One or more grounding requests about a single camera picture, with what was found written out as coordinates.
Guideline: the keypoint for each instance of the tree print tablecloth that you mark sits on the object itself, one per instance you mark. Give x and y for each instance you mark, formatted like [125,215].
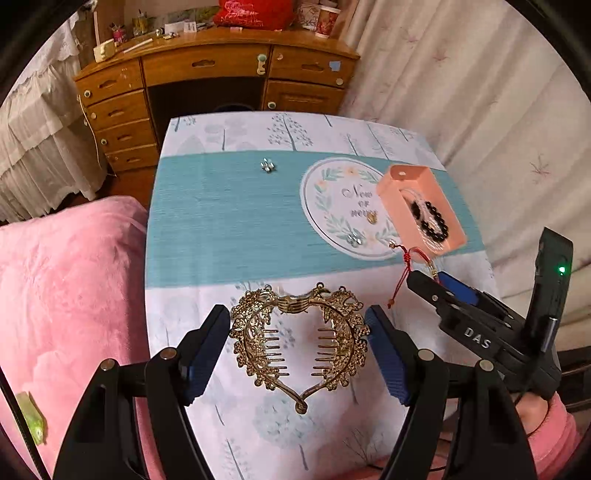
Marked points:
[221,221]

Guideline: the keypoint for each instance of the red plastic bag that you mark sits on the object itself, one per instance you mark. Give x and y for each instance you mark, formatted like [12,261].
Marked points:
[254,11]

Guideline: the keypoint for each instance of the gold filigree hair clip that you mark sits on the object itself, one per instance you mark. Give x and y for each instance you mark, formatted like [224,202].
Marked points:
[240,332]

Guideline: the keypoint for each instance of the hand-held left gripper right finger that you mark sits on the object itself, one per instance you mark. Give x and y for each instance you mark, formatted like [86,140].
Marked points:
[388,360]

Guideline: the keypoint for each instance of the cream mug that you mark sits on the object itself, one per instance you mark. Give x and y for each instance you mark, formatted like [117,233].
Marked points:
[104,50]

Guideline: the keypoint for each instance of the small silver charm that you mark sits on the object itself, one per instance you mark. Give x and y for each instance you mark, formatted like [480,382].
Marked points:
[354,239]

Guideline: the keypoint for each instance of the small silver earrings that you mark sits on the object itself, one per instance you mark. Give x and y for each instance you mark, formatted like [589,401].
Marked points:
[267,166]

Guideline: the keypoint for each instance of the small gold charm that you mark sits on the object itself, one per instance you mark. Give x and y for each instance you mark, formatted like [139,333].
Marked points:
[372,218]

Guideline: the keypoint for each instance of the pink fleece blanket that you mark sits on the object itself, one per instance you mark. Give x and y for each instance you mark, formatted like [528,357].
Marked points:
[69,300]

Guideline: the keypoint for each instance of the white lace cover cloth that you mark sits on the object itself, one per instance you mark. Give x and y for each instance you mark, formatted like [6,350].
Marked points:
[37,138]

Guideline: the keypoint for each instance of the wooden desk with drawers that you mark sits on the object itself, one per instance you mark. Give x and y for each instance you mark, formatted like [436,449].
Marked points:
[207,60]

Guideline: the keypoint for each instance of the red paper cup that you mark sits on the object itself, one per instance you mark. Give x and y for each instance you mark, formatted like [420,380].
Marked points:
[327,23]

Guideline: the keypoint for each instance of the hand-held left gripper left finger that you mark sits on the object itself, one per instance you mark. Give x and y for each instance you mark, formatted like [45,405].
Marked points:
[203,364]

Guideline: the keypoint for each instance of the white leaf print curtain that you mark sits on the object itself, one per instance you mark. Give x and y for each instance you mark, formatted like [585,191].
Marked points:
[461,92]

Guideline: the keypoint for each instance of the green plastic wrapper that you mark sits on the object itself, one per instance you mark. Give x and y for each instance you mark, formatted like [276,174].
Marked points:
[31,417]

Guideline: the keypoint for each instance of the patterned ceramic jar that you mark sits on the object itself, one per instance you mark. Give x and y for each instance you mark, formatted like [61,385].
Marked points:
[307,16]

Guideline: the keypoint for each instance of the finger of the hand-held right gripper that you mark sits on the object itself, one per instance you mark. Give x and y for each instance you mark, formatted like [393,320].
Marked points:
[427,288]
[459,287]

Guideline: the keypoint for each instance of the pink plastic tray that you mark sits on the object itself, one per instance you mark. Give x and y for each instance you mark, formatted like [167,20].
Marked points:
[392,194]

